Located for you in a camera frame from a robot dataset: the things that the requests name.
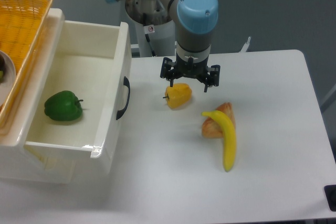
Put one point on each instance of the yellow bell pepper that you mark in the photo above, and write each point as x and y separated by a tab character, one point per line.
177	95

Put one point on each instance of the green bell pepper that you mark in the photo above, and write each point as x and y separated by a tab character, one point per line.
63	106

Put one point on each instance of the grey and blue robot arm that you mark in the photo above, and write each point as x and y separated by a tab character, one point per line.
195	21

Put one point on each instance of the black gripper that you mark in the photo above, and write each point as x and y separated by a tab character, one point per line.
191	65

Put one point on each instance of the white bowl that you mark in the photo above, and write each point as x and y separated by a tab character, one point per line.
8	76

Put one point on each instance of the pink apple slice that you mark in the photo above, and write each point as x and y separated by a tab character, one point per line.
211	129

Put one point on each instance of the white metal bracket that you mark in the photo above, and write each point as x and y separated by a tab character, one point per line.
246	45

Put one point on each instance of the black corner table clamp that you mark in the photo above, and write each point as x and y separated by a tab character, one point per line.
330	193

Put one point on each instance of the white drawer cabinet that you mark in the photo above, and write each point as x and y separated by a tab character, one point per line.
17	160

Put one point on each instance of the yellow banana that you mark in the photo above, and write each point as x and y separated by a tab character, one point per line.
229	137

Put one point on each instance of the yellow woven basket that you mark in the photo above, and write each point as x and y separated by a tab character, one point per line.
21	24

